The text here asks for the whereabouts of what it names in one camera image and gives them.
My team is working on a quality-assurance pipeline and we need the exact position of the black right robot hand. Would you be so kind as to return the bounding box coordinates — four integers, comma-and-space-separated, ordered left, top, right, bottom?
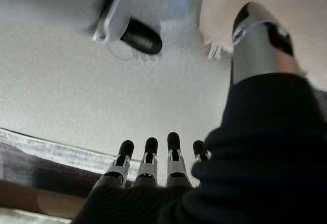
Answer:
71, 2, 327, 224

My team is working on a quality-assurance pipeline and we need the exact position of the black right robot foot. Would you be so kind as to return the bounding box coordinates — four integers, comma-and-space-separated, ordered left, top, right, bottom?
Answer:
120, 17, 164, 55

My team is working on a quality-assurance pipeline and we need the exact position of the multicoloured patterned rug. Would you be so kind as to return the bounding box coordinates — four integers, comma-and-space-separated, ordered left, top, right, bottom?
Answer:
0, 128, 141, 224

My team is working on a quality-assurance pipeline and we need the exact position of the thin white floor cable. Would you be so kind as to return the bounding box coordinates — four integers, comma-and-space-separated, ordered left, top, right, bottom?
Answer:
106, 39, 144, 61

